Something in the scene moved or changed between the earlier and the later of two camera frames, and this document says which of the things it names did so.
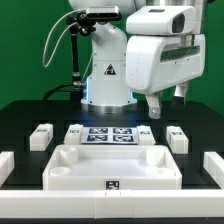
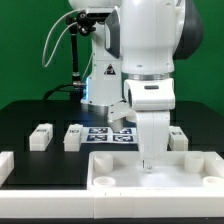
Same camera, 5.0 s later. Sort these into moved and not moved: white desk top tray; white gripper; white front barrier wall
Moved: white desk top tray; white gripper
Not moved: white front barrier wall
